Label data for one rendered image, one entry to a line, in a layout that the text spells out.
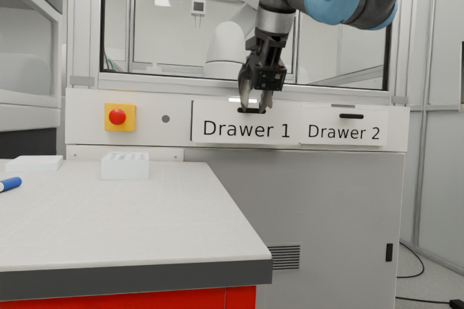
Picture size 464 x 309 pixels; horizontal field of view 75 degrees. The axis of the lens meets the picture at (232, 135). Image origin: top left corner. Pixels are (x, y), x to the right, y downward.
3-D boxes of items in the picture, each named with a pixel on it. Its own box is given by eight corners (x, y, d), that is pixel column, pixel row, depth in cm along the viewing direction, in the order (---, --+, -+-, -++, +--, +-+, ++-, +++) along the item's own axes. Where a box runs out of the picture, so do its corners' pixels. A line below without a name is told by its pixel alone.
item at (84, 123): (407, 152, 98) (410, 107, 98) (64, 143, 79) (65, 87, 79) (293, 135, 192) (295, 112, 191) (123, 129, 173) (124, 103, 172)
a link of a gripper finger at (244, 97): (236, 121, 72) (248, 87, 66) (233, 107, 76) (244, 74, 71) (248, 123, 72) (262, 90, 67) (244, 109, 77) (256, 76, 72)
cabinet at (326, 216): (394, 389, 102) (411, 152, 98) (61, 436, 83) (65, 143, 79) (289, 259, 196) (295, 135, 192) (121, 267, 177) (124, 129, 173)
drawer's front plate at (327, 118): (386, 145, 95) (389, 110, 94) (299, 143, 89) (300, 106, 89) (382, 145, 97) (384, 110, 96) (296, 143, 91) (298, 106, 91)
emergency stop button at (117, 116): (125, 125, 75) (125, 109, 75) (108, 125, 74) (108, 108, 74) (126, 125, 78) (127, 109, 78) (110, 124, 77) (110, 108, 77)
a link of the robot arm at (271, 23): (255, 0, 62) (292, 5, 64) (250, 23, 65) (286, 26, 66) (262, 11, 56) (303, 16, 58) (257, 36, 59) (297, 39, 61)
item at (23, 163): (56, 170, 63) (56, 163, 63) (5, 172, 59) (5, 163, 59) (63, 161, 74) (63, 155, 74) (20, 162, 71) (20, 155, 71)
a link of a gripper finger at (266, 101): (262, 123, 73) (265, 90, 67) (257, 110, 78) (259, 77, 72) (275, 122, 73) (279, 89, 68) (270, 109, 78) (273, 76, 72)
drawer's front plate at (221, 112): (299, 145, 83) (301, 105, 83) (192, 142, 78) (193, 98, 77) (296, 144, 85) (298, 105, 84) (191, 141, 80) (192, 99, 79)
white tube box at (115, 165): (148, 179, 58) (148, 159, 58) (100, 179, 56) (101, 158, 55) (148, 168, 70) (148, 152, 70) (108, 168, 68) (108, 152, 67)
